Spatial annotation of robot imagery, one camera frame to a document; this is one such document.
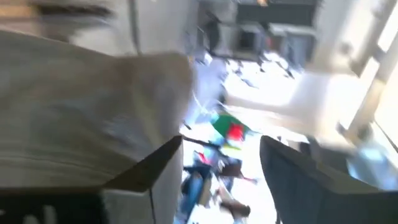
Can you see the grey washed baseball cap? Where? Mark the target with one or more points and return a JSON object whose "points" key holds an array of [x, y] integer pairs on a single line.
{"points": [[77, 118]]}

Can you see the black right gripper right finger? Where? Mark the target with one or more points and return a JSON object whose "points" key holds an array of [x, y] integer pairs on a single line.
{"points": [[304, 193]]}

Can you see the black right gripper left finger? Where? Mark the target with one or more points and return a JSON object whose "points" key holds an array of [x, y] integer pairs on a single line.
{"points": [[149, 168]]}

